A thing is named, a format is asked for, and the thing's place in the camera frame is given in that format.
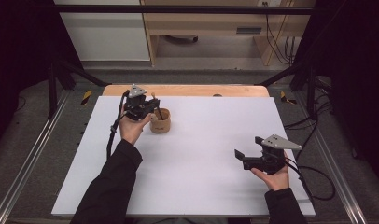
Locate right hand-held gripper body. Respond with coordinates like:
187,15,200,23
243,133,303,175

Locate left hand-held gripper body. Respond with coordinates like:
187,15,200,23
124,83,151,121

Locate brown cup with small figure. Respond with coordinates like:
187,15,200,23
148,107,172,134

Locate person's right hand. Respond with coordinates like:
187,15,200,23
250,151,290,191

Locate person's left hand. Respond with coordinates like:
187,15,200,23
118,105,155,147

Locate white board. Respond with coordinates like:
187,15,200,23
50,95,316,217

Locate wooden table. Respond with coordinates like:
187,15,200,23
102,84,271,98

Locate yellow clamp right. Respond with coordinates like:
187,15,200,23
279,91,298,105

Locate yellow clamp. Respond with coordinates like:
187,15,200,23
80,90,93,106
279,91,298,105

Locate yellow clamp left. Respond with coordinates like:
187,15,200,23
80,90,93,106

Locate white cabinet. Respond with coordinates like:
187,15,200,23
52,0,151,62

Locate light wooden desk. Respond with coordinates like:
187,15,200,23
140,0,316,67

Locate black curtain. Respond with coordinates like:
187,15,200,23
0,0,83,147
294,0,379,188

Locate left hand-held gripper cable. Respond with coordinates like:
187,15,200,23
105,90,130,161

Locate hand-held gripper cable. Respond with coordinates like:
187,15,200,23
285,155,336,202
105,90,130,161

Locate right hand-held gripper cable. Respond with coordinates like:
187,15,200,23
285,155,336,202

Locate black floor cables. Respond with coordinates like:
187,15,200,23
284,76,335,141

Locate aluminium floor rail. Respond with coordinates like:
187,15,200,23
0,90,70,224
294,92,369,224

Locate black frame strut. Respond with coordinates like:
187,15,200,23
256,60,317,119
47,60,112,119

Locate black horizontal frame bar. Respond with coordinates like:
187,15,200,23
53,4,316,16

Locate black hanging cables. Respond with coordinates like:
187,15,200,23
264,2,297,66

